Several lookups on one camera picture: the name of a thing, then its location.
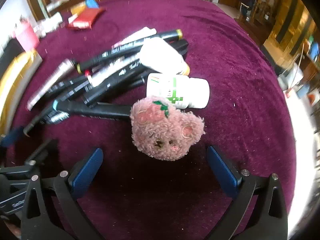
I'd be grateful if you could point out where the yellow tape roll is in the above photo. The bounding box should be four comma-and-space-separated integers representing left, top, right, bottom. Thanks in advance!
71, 2, 87, 14

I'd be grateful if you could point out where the pink knitted cup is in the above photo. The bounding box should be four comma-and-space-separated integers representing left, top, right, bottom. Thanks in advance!
12, 21, 40, 52

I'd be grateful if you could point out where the white bottle orange cap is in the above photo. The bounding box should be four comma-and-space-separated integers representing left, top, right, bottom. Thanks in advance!
139, 41, 190, 76

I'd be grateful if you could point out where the wooden stair railing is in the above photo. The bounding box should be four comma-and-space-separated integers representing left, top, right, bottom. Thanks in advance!
235, 0, 283, 24

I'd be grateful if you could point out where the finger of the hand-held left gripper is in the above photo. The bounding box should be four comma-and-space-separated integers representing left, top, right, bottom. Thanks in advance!
0, 124, 32, 147
24, 139, 59, 167

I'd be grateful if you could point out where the red-tipped black marker pen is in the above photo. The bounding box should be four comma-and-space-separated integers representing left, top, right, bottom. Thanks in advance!
84, 54, 150, 88

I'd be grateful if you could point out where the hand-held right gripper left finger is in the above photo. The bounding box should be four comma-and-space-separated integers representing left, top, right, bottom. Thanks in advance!
21, 147, 105, 240

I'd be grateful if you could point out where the white bottle green label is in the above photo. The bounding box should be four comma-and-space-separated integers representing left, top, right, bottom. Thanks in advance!
146, 73, 210, 109

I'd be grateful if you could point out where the white marker pen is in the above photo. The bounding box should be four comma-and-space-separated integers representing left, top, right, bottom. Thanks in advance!
111, 27, 157, 49

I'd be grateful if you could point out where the silver squeeze tube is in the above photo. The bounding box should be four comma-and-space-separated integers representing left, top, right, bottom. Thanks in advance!
27, 59, 75, 111

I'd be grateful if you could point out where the purple velvet tablecloth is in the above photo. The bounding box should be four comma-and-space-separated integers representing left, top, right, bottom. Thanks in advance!
5, 0, 298, 240

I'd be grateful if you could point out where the slim black marker pen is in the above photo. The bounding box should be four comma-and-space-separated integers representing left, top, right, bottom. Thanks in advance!
28, 90, 87, 133

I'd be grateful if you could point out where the blue-tipped black marker pen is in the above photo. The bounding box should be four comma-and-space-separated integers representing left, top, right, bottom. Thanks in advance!
51, 99, 133, 122

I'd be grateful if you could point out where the thick black marker pen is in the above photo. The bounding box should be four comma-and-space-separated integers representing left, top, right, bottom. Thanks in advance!
84, 62, 150, 108

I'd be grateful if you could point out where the white plush toy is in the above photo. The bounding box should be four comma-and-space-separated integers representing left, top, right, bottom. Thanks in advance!
37, 12, 63, 37

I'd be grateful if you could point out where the yellow-rimmed white tray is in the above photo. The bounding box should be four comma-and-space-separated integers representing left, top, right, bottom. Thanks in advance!
0, 51, 43, 135

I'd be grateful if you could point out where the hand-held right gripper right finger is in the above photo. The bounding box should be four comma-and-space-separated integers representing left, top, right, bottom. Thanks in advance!
207, 145, 288, 240

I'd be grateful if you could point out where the red foil packet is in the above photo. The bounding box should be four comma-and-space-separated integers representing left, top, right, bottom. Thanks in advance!
67, 7, 105, 30

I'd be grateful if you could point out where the yellow-capped black marker pen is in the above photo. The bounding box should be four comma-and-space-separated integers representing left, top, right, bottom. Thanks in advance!
76, 29, 183, 74

